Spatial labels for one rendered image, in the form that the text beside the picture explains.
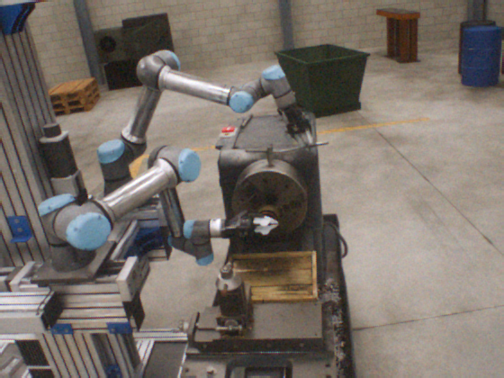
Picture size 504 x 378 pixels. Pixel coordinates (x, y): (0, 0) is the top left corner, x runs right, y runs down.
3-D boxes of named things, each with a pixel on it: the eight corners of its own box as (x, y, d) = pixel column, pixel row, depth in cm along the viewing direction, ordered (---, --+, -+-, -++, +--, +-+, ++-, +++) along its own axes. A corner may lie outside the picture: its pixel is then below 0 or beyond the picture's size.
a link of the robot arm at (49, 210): (72, 221, 155) (61, 186, 150) (93, 231, 147) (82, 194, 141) (40, 238, 147) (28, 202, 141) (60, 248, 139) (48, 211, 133)
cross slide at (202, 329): (196, 315, 154) (194, 304, 152) (322, 311, 148) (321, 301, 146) (185, 351, 139) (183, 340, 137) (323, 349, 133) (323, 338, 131)
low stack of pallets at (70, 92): (63, 103, 970) (58, 83, 952) (102, 96, 975) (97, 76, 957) (46, 118, 856) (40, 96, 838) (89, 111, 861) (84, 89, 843)
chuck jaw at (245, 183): (260, 200, 192) (239, 182, 189) (268, 193, 190) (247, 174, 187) (257, 212, 182) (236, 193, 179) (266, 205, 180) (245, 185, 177)
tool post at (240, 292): (225, 300, 145) (220, 274, 141) (247, 299, 144) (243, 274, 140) (220, 315, 138) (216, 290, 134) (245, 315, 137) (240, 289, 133)
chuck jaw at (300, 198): (274, 194, 190) (302, 189, 187) (278, 205, 192) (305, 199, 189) (274, 207, 180) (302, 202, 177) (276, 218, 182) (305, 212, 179)
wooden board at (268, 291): (230, 261, 192) (229, 254, 190) (316, 258, 187) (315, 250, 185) (219, 309, 165) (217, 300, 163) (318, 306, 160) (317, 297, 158)
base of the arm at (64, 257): (43, 273, 145) (34, 247, 141) (64, 247, 159) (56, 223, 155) (85, 271, 144) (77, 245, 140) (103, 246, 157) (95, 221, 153)
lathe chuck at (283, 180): (236, 225, 205) (233, 160, 192) (306, 228, 202) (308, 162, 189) (233, 236, 197) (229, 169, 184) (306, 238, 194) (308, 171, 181)
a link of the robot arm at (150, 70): (125, 58, 162) (252, 92, 154) (140, 52, 172) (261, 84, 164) (123, 87, 168) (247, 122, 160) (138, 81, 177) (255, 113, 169)
